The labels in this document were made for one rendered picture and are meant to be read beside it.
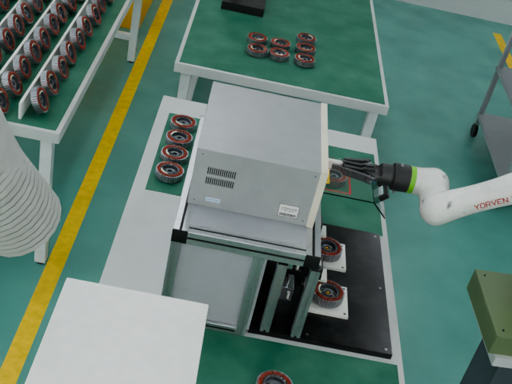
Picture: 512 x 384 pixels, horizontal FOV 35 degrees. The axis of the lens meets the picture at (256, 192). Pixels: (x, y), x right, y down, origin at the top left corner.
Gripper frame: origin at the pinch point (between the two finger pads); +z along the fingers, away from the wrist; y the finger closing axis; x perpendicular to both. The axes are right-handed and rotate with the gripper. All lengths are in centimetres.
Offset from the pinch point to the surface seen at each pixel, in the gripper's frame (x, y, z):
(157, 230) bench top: -43, 2, 53
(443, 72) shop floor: -118, 368, -128
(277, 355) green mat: -43, -48, 7
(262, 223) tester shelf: -6.7, -31.3, 20.2
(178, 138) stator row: -41, 64, 55
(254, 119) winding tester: 13.6, -5.4, 28.2
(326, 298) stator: -36.2, -25.1, -7.1
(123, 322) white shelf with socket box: 2, -92, 51
